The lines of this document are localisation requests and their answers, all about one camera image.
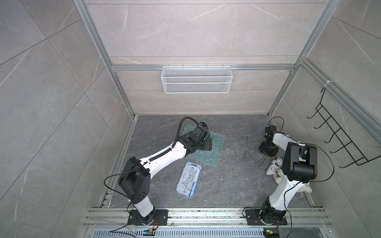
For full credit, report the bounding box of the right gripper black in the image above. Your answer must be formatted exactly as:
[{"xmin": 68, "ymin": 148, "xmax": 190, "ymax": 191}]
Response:
[{"xmin": 258, "ymin": 141, "xmax": 278, "ymax": 157}]

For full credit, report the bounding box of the green transparent ruler set case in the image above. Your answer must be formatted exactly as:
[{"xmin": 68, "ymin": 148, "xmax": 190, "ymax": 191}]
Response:
[{"xmin": 187, "ymin": 132, "xmax": 226, "ymax": 166}]

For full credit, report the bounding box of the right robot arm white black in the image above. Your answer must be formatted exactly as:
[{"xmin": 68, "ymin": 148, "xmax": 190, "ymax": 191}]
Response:
[{"xmin": 242, "ymin": 124, "xmax": 335, "ymax": 235}]

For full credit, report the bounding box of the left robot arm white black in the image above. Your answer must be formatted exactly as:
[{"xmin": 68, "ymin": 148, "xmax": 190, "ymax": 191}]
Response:
[{"xmin": 114, "ymin": 117, "xmax": 212, "ymax": 224}]

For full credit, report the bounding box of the blue transparent geometry set case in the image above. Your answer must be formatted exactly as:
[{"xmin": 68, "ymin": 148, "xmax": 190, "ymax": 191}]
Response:
[{"xmin": 176, "ymin": 162, "xmax": 202, "ymax": 197}]

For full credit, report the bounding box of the newspaper print roll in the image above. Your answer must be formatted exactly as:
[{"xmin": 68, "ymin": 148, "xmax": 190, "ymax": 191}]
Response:
[{"xmin": 266, "ymin": 157, "xmax": 283, "ymax": 179}]

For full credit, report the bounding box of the white plush teddy bear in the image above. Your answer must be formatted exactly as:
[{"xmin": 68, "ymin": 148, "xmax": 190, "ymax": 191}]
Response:
[{"xmin": 275, "ymin": 174, "xmax": 312, "ymax": 193}]

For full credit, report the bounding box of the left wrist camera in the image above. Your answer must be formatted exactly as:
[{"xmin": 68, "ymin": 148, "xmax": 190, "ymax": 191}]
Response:
[{"xmin": 198, "ymin": 122, "xmax": 208, "ymax": 130}]

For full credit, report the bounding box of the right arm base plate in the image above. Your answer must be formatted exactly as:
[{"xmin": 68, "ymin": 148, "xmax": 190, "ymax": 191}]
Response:
[{"xmin": 242, "ymin": 208, "xmax": 288, "ymax": 226}]

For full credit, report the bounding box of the white wire mesh basket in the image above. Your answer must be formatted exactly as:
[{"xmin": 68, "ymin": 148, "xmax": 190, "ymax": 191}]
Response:
[{"xmin": 161, "ymin": 66, "xmax": 233, "ymax": 94}]

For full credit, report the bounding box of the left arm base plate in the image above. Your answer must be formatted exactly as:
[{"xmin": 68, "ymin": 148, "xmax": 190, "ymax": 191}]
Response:
[{"xmin": 128, "ymin": 209, "xmax": 169, "ymax": 226}]

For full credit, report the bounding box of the black wire hook rack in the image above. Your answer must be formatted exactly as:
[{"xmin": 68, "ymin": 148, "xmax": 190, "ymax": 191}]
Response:
[{"xmin": 307, "ymin": 87, "xmax": 381, "ymax": 169}]

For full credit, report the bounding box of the aluminium mounting rail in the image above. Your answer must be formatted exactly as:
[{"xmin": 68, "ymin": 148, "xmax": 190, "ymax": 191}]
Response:
[{"xmin": 81, "ymin": 207, "xmax": 332, "ymax": 228}]

